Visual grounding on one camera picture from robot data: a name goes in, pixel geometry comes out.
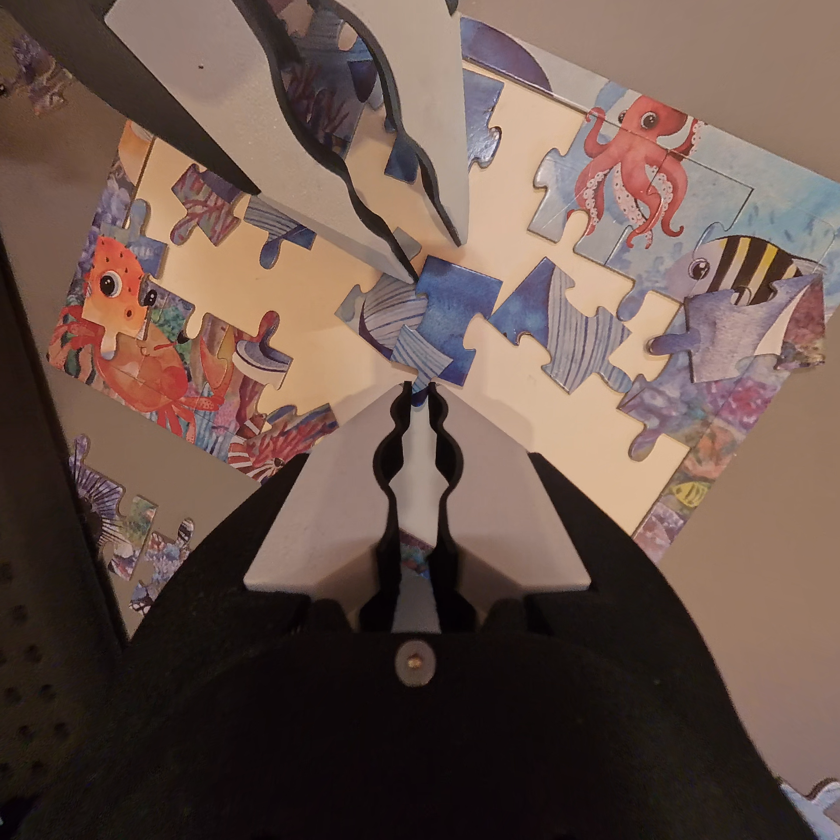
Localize ocean print puzzle board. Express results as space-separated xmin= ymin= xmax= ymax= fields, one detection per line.
xmin=46 ymin=16 xmax=840 ymax=565

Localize pile of loose puzzle pieces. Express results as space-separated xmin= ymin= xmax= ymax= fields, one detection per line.
xmin=66 ymin=433 xmax=196 ymax=618

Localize purple and navy puzzle piece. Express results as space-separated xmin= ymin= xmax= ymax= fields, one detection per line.
xmin=646 ymin=272 xmax=826 ymax=385

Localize few scattered puzzle pieces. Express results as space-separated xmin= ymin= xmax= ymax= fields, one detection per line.
xmin=780 ymin=777 xmax=840 ymax=840

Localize blue and striped puzzle piece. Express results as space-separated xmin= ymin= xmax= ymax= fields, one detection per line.
xmin=489 ymin=256 xmax=634 ymax=396

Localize purple seahorse loose piece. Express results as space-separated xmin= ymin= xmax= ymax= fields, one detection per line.
xmin=0 ymin=33 xmax=73 ymax=116

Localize group of assembled puzzle pieces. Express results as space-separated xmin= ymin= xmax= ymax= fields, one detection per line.
xmin=49 ymin=26 xmax=840 ymax=487

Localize orange pufferfish puzzle piece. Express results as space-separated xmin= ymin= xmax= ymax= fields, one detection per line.
xmin=82 ymin=236 xmax=168 ymax=358

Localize pale striped whale puzzle piece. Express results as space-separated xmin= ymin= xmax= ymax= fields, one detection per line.
xmin=335 ymin=272 xmax=431 ymax=368

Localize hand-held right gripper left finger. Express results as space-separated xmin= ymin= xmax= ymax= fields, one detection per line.
xmin=243 ymin=382 xmax=412 ymax=633

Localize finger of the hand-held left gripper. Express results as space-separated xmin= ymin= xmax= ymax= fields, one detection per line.
xmin=333 ymin=0 xmax=469 ymax=248
xmin=104 ymin=0 xmax=419 ymax=285

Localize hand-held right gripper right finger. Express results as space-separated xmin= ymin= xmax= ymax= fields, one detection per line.
xmin=427 ymin=381 xmax=592 ymax=633

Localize black perforated pad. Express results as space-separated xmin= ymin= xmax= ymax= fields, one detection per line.
xmin=0 ymin=236 xmax=129 ymax=840

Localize red coral navy puzzle piece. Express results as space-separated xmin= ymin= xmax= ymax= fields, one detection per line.
xmin=171 ymin=164 xmax=245 ymax=248

